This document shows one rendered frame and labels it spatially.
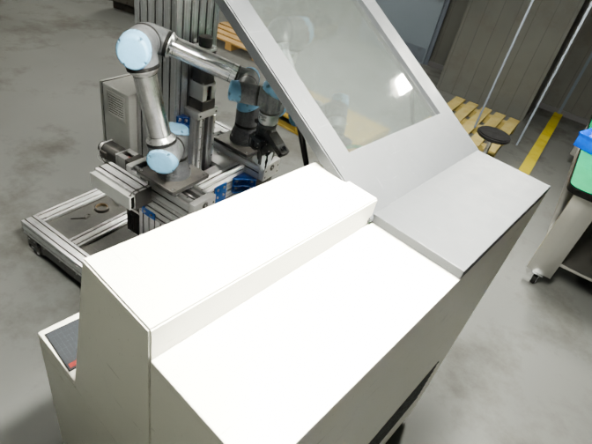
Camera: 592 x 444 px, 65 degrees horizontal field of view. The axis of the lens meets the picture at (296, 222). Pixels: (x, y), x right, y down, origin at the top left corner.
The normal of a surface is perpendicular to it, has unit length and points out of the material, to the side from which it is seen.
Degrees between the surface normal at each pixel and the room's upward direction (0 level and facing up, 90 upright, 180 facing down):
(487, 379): 0
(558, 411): 0
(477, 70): 90
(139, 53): 83
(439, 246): 0
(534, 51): 90
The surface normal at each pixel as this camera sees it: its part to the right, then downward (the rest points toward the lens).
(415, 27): -0.55, 0.42
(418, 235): 0.18, -0.78
